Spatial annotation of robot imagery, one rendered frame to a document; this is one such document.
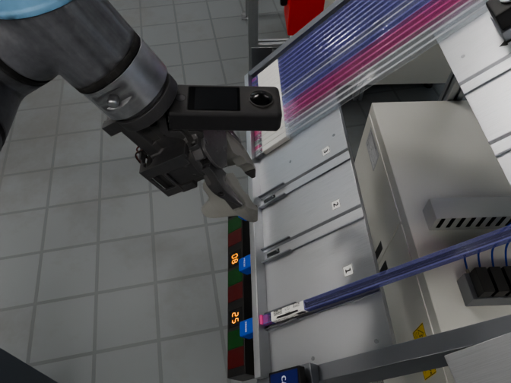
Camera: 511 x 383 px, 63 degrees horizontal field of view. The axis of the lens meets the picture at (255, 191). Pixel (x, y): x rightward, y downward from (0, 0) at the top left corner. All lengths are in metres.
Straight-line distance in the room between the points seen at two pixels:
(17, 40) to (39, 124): 1.79
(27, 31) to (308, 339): 0.48
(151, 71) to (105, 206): 1.36
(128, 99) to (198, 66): 1.89
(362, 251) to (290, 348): 0.17
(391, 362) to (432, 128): 0.71
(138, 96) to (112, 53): 0.04
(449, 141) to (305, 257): 0.57
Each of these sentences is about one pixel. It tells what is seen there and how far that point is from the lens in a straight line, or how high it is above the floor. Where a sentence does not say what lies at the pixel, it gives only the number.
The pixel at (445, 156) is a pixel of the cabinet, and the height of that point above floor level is 0.62.
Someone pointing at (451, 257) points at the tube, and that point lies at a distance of 0.52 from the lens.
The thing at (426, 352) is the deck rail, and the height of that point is 0.89.
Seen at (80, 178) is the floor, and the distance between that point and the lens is 1.86.
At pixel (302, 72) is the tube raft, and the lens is 0.87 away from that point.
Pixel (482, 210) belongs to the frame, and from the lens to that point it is 0.93.
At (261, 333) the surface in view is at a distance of 0.64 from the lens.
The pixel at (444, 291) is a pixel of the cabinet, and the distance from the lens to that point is 0.86.
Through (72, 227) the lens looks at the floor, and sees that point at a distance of 1.73.
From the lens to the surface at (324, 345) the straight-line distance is 0.59.
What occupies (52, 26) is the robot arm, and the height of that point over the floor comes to 1.17.
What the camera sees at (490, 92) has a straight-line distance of 0.62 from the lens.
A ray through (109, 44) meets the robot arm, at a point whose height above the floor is 1.14.
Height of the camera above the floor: 1.34
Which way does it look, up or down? 53 degrees down
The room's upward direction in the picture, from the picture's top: straight up
